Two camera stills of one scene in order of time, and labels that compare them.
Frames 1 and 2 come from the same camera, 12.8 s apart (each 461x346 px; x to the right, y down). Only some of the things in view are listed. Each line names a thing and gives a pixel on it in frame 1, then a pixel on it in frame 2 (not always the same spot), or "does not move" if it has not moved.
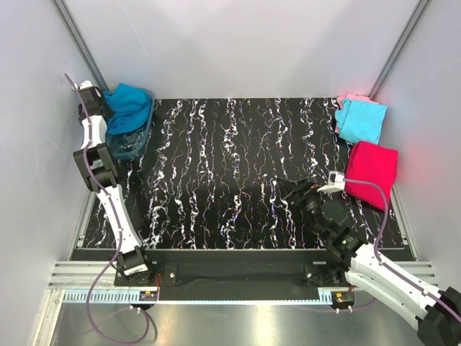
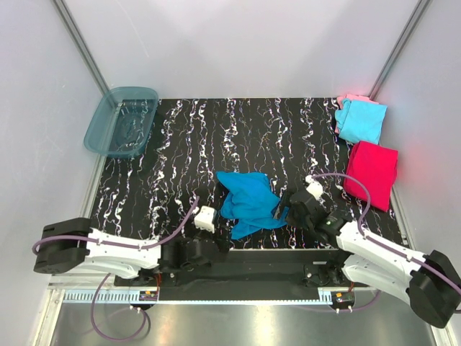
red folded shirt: [374, 163] does not move
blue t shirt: [130, 108] to [251, 202]
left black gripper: [109, 112] to [222, 244]
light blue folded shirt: [361, 120] does not move
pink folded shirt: [353, 98] does not move
